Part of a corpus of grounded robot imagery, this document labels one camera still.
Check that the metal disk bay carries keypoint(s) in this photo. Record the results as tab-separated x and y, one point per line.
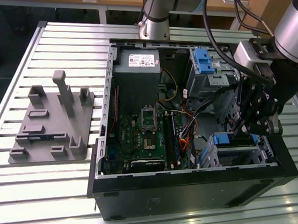
236	159

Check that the grey parts rack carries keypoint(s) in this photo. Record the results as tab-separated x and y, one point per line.
55	127

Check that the blue drive cage latch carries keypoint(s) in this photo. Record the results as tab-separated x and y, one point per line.
203	62

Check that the hard disk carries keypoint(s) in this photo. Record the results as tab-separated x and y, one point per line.
221	140

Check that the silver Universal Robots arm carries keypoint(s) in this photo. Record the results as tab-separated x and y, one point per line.
156	14

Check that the black RAM slot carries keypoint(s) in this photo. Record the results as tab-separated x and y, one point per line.
168	140
176	143

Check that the black graphics card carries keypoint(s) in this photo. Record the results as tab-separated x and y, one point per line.
147	165

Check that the grey power supply unit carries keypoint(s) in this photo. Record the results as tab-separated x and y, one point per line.
135	86

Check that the metal drive cage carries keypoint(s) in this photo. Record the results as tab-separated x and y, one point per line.
215	80

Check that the black open PC case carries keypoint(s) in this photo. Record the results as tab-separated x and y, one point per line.
174	196

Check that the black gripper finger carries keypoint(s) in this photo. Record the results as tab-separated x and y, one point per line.
241	106
258	107

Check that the CPU socket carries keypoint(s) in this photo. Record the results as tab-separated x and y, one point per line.
150	143

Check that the green RAM stick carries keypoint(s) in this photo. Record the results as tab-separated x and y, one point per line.
41	137

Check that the black case fan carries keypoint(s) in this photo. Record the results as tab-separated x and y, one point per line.
229	121

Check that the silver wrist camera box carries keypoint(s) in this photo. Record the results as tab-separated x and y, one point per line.
245	55

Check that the green motherboard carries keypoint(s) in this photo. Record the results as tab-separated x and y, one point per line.
127	138

